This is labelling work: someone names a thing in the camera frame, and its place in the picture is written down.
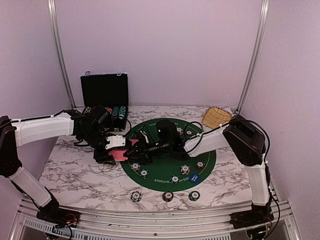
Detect teal chips row in case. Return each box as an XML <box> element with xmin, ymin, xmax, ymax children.
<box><xmin>118</xmin><ymin>106</ymin><xmax>126</xmax><ymax>120</ymax></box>

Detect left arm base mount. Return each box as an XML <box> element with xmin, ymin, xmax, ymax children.
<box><xmin>36</xmin><ymin>209</ymin><xmax>81</xmax><ymax>228</ymax></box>

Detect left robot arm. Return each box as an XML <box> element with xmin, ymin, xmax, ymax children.
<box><xmin>0</xmin><ymin>106</ymin><xmax>125</xmax><ymax>223</ymax></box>

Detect teal chip stack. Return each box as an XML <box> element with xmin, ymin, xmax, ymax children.
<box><xmin>188</xmin><ymin>191</ymin><xmax>200</xmax><ymax>202</ymax></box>

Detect white chips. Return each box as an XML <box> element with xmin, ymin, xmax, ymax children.
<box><xmin>180</xmin><ymin>164</ymin><xmax>190</xmax><ymax>175</ymax></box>
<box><xmin>130</xmin><ymin>162</ymin><xmax>141</xmax><ymax>171</ymax></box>
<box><xmin>176</xmin><ymin>127</ymin><xmax>183</xmax><ymax>133</ymax></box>

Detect red black chip stack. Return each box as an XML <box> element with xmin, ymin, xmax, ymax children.
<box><xmin>162</xmin><ymin>191</ymin><xmax>174</xmax><ymax>202</ymax></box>

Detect round green poker mat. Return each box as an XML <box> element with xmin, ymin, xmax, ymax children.
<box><xmin>118</xmin><ymin>118</ymin><xmax>217</xmax><ymax>193</ymax></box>

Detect green chips row in case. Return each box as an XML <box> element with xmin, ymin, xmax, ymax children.
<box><xmin>111</xmin><ymin>106</ymin><xmax>120</xmax><ymax>120</ymax></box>

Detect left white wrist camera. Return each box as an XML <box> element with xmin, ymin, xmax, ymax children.
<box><xmin>105</xmin><ymin>135</ymin><xmax>126</xmax><ymax>150</ymax></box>

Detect red playing card deck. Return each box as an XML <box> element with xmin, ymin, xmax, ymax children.
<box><xmin>108</xmin><ymin>148</ymin><xmax>128</xmax><ymax>162</ymax></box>

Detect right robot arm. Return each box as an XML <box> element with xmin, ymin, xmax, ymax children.
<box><xmin>123</xmin><ymin>115</ymin><xmax>272</xmax><ymax>224</ymax></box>

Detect red card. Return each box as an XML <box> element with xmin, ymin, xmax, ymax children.
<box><xmin>130</xmin><ymin>139</ymin><xmax>138</xmax><ymax>146</ymax></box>

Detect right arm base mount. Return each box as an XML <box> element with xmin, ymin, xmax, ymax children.
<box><xmin>229</xmin><ymin>210</ymin><xmax>275</xmax><ymax>229</ymax></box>

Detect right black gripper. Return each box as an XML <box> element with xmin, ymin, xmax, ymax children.
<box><xmin>124</xmin><ymin>137</ymin><xmax>172</xmax><ymax>164</ymax></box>

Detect black poker chip case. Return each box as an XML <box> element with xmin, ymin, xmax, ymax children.
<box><xmin>80</xmin><ymin>73</ymin><xmax>129</xmax><ymax>132</ymax></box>

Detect right aluminium frame post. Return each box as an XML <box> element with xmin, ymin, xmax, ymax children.
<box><xmin>236</xmin><ymin>0</ymin><xmax>270</xmax><ymax>113</ymax></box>

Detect red chips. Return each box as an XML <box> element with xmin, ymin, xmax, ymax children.
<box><xmin>196</xmin><ymin>161</ymin><xmax>205</xmax><ymax>170</ymax></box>
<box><xmin>186</xmin><ymin>130</ymin><xmax>193</xmax><ymax>136</ymax></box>

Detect woven bamboo tray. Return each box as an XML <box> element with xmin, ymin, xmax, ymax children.
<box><xmin>202</xmin><ymin>106</ymin><xmax>232</xmax><ymax>129</ymax></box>

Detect blue small blind button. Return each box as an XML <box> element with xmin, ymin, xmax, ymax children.
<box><xmin>188</xmin><ymin>173</ymin><xmax>201</xmax><ymax>184</ymax></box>

